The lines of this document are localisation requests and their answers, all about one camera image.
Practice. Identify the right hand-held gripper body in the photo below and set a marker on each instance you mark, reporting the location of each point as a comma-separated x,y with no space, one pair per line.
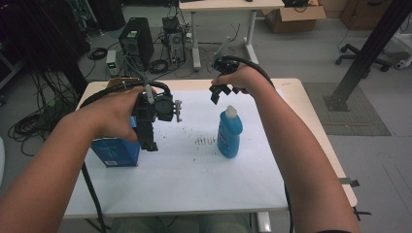
225,66

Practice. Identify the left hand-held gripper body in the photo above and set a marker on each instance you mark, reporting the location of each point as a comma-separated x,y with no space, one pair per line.
163,108

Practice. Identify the blue cardboard box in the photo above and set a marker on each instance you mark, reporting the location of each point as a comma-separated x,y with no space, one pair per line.
116,153

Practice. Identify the blue liquid bottle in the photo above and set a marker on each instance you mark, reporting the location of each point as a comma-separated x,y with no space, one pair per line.
229,136

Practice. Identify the person's right hand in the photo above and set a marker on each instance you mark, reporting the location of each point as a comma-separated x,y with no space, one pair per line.
246,79

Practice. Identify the person's left hand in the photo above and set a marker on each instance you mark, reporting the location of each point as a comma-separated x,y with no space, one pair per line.
110,113

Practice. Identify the white table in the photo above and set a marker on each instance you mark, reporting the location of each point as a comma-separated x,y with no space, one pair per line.
181,181

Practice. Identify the open computer tower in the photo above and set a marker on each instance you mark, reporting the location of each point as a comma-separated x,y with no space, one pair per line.
175,42

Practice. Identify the beige desk with white legs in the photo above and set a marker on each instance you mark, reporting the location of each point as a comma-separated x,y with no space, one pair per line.
226,5

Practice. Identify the small white power device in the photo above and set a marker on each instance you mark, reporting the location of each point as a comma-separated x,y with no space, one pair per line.
111,63

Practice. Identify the black computer tower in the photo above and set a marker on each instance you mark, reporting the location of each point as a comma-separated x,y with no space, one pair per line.
137,42

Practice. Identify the open cardboard box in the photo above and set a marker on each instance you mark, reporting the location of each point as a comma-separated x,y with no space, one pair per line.
291,21

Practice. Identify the grey floor mat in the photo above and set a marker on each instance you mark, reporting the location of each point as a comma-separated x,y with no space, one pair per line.
356,116

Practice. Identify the black office chair base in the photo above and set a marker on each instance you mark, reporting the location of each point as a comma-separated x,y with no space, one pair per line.
359,58

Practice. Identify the black metal stand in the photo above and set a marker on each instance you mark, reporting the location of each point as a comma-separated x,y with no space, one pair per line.
366,58

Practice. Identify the black curtain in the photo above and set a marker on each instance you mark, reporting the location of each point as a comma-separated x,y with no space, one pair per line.
42,35

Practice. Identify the closed cardboard box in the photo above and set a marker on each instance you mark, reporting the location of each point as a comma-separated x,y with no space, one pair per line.
366,14

